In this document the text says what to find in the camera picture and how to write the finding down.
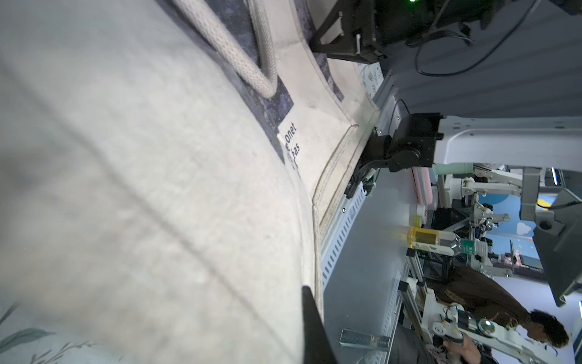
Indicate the cream canvas bag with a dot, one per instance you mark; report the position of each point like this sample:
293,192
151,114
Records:
141,202

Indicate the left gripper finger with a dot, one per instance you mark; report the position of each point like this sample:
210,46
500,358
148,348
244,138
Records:
317,348

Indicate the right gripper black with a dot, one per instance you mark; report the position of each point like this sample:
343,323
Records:
360,31

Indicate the loose aluminium rail piece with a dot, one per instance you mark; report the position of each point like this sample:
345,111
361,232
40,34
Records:
350,338

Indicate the floral table mat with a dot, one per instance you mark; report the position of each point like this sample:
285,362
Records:
30,338

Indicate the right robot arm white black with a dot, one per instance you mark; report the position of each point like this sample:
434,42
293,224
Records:
492,82

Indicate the person in background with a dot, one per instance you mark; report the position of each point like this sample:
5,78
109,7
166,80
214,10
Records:
473,314

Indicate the cream canvas bag painting print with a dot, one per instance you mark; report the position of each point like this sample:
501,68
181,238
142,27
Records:
323,134

